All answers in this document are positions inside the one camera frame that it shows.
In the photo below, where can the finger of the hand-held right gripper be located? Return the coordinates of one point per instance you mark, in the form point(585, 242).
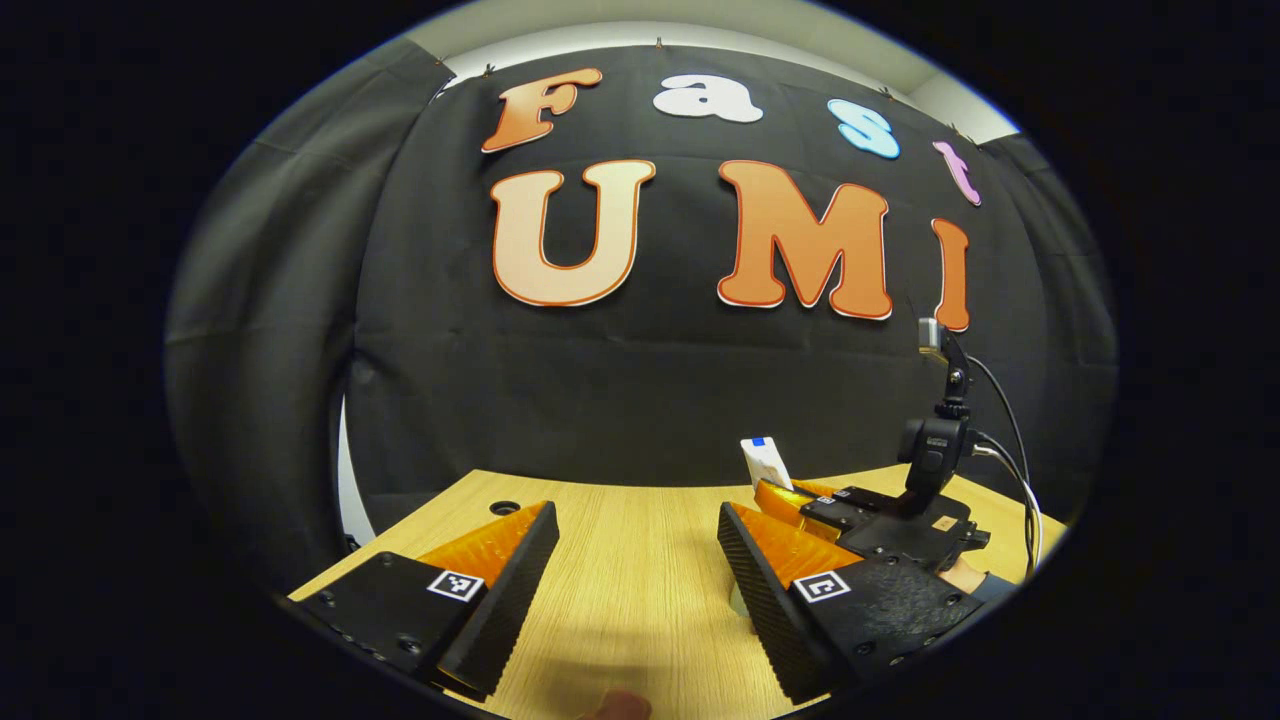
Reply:
point(780, 502)
point(822, 491)

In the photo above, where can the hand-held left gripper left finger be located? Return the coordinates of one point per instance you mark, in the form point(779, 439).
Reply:
point(515, 600)

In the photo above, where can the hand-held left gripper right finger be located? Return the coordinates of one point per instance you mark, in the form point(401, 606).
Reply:
point(760, 600)

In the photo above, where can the white toothpaste tube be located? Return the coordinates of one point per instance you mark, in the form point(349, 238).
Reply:
point(765, 462)

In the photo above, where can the wooden desktop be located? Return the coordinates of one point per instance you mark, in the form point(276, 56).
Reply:
point(640, 580)

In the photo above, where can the black backdrop cloth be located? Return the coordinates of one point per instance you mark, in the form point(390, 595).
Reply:
point(600, 400)

